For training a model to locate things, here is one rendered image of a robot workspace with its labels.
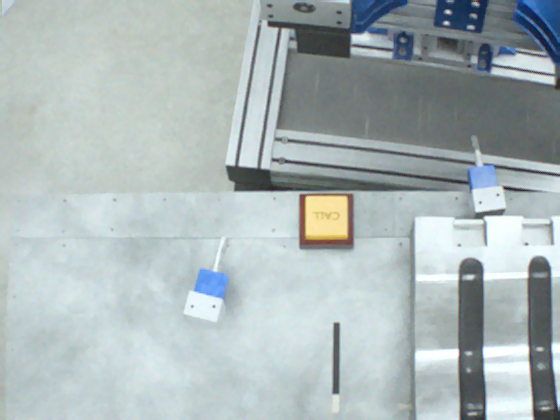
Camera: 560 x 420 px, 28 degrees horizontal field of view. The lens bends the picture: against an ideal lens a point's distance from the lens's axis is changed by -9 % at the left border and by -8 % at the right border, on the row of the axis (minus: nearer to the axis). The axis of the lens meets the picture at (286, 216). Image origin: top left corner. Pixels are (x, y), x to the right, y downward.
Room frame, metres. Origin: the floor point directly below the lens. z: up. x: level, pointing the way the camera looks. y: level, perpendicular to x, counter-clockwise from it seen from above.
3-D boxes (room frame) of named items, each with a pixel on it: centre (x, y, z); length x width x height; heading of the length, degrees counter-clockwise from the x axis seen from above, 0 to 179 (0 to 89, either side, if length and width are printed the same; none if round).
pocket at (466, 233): (0.48, -0.26, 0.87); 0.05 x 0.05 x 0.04; 83
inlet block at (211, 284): (0.48, 0.11, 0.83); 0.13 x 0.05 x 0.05; 159
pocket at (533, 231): (0.47, -0.37, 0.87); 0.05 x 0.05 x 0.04; 83
